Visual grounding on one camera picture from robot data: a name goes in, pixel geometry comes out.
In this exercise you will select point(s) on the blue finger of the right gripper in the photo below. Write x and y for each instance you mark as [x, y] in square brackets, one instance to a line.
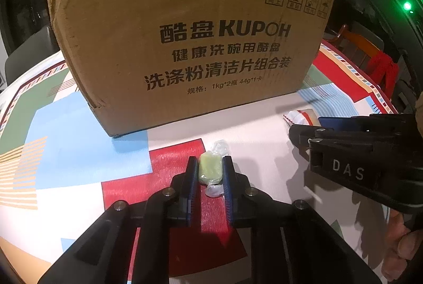
[339, 123]
[310, 137]

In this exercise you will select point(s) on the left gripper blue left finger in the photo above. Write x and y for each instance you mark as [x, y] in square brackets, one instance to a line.
[129, 243]

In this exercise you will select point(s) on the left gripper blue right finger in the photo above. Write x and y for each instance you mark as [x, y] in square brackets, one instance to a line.
[290, 243]

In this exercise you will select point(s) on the pale green candy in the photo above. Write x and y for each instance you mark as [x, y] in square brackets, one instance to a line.
[211, 169]

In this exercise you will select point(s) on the person's right hand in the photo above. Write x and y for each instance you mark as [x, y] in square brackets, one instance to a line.
[402, 245]

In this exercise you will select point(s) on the clear packet yellow cake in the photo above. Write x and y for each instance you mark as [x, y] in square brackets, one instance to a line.
[306, 117]

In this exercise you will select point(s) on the red wooden chair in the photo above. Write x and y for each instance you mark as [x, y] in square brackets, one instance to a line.
[375, 63]

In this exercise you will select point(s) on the colourful patterned tablecloth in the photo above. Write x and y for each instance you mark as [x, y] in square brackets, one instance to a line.
[60, 171]

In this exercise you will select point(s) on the brown cardboard box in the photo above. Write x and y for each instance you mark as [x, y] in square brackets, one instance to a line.
[145, 63]

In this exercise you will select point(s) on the grey chair left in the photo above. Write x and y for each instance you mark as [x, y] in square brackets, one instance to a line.
[35, 49]

